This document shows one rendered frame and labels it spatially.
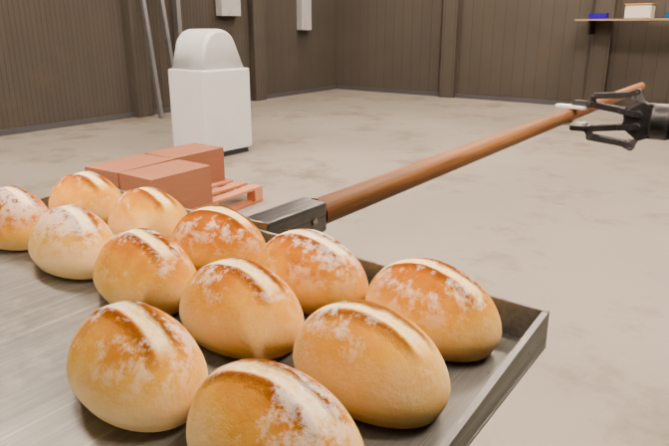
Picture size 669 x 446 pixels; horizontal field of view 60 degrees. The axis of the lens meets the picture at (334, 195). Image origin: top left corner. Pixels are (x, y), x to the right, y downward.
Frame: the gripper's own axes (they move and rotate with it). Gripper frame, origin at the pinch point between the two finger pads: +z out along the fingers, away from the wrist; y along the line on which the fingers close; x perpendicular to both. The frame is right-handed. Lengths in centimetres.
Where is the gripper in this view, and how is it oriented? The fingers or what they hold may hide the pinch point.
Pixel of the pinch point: (570, 114)
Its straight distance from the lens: 142.4
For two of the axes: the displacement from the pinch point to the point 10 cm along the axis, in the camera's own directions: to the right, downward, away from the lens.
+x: 6.1, -2.2, 7.6
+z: -7.9, -1.6, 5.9
